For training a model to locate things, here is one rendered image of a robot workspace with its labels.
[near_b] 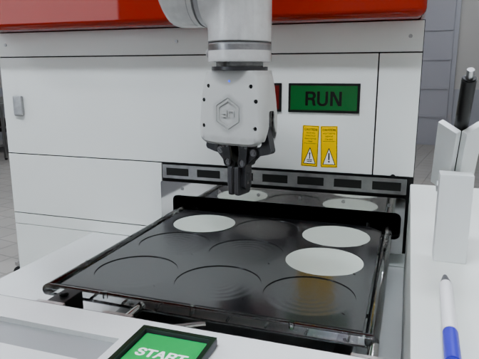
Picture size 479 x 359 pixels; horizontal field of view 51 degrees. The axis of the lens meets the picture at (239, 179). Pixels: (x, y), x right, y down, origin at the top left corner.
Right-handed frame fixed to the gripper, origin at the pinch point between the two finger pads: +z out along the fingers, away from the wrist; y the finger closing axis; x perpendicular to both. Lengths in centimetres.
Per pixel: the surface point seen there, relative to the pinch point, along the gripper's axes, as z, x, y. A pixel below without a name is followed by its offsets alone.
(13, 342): 3.6, -39.3, 7.1
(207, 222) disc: 9.4, 5.4, -9.9
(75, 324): 3.2, -35.7, 9.3
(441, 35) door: -69, 790, -143
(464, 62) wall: -29, 798, -108
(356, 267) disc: 9.4, 0.6, 17.4
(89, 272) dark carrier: 9.4, -19.2, -9.4
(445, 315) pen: 1.8, -22.4, 32.0
